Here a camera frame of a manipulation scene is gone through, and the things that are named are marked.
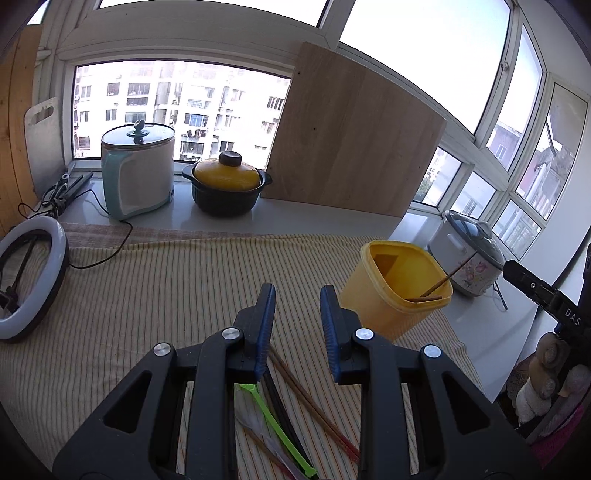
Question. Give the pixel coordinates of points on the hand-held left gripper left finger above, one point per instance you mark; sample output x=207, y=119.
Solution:
x=267, y=318

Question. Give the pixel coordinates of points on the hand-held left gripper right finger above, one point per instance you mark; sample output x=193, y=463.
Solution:
x=328, y=323

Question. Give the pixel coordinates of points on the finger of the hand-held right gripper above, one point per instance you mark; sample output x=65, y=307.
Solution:
x=531, y=284

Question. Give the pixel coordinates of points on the yellow plastic container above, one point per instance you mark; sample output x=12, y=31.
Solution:
x=369, y=304

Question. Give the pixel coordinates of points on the brown wooden chopstick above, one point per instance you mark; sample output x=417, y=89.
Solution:
x=438, y=286
x=323, y=408
x=323, y=418

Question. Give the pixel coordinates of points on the person's right hand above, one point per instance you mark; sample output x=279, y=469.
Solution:
x=547, y=364

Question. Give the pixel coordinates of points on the floral white rice cooker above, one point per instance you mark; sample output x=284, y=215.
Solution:
x=471, y=272

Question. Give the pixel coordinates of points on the black utensil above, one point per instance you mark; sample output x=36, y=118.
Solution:
x=282, y=410

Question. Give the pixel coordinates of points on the clear plastic spoon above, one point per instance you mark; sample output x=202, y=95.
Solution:
x=251, y=422

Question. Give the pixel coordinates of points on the green plastic utensil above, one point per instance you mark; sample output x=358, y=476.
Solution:
x=272, y=424

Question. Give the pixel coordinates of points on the yellow striped cloth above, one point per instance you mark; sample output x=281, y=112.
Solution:
x=161, y=286

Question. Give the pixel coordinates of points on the black pot with yellow lid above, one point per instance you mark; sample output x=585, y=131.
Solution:
x=226, y=194

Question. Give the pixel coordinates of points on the large wooden board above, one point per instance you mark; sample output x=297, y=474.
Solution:
x=351, y=138

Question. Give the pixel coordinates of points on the white and teal electric cooker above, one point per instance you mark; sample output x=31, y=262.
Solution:
x=138, y=180

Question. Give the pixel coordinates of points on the black folded tripod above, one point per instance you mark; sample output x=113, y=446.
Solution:
x=69, y=191

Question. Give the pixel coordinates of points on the white plastic cutting board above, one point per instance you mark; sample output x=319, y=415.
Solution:
x=44, y=152

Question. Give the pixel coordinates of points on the pine wood panel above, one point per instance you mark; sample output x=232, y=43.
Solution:
x=14, y=138

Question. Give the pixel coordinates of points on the white window frame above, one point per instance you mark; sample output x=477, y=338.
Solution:
x=184, y=41

